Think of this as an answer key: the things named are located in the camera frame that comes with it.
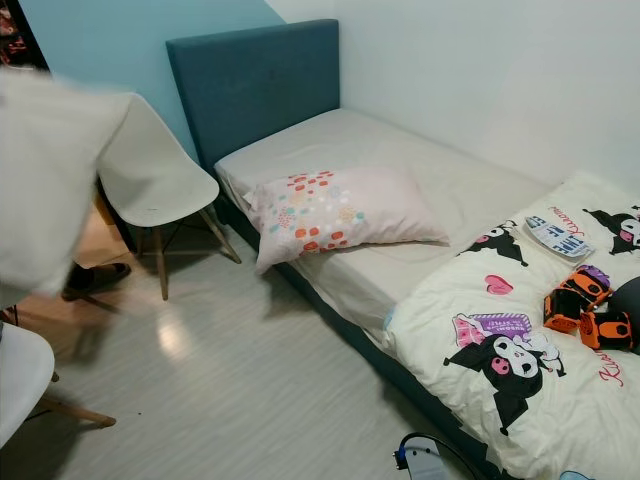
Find white plastic chair wooden legs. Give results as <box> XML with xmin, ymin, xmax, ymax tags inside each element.
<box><xmin>0</xmin><ymin>322</ymin><xmax>119</xmax><ymax>449</ymax></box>
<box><xmin>97</xmin><ymin>92</ymin><xmax>244</xmax><ymax>302</ymax></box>

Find mattress with white sheet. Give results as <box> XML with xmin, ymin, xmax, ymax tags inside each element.
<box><xmin>214</xmin><ymin>107</ymin><xmax>566</xmax><ymax>336</ymax></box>

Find orange and black device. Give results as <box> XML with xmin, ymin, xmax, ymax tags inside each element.
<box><xmin>542</xmin><ymin>265</ymin><xmax>613</xmax><ymax>334</ymax></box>
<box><xmin>578</xmin><ymin>310</ymin><xmax>635</xmax><ymax>354</ymax></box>

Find dark shelf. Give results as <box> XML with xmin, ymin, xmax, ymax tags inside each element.
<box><xmin>0</xmin><ymin>0</ymin><xmax>52</xmax><ymax>73</ymax></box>

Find person in white clothes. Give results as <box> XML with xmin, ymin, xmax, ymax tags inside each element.
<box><xmin>0</xmin><ymin>66</ymin><xmax>137</xmax><ymax>303</ymax></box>

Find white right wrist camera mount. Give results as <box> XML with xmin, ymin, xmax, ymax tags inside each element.
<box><xmin>394</xmin><ymin>438</ymin><xmax>459</xmax><ymax>480</ymax></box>

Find dark bed base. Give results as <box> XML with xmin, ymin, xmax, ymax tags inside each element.
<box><xmin>215</xmin><ymin>192</ymin><xmax>501</xmax><ymax>480</ymax></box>

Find teal upholstered bed headboard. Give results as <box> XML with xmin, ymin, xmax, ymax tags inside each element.
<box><xmin>166</xmin><ymin>19</ymin><xmax>342</xmax><ymax>173</ymax></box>

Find black shoe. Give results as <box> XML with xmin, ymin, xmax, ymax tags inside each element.
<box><xmin>61</xmin><ymin>261</ymin><xmax>134</xmax><ymax>302</ymax></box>

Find pink pillow with coloured dots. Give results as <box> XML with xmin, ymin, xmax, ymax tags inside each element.
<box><xmin>241</xmin><ymin>166</ymin><xmax>452</xmax><ymax>277</ymax></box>

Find white cartoon print duvet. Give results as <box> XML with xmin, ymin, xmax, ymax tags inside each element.
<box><xmin>384</xmin><ymin>169</ymin><xmax>640</xmax><ymax>480</ymax></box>

